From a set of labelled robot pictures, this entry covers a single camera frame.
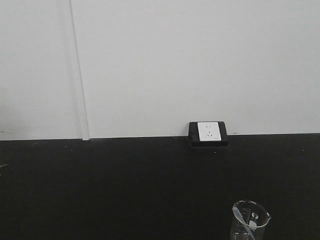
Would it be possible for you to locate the white socket on black base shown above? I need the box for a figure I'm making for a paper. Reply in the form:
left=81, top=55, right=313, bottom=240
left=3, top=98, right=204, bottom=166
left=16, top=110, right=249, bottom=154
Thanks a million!
left=188, top=121, right=229, bottom=149

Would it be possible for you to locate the glass beaker with dropper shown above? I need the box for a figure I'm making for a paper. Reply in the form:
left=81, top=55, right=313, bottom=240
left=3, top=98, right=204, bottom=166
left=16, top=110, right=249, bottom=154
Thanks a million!
left=229, top=200, right=271, bottom=240

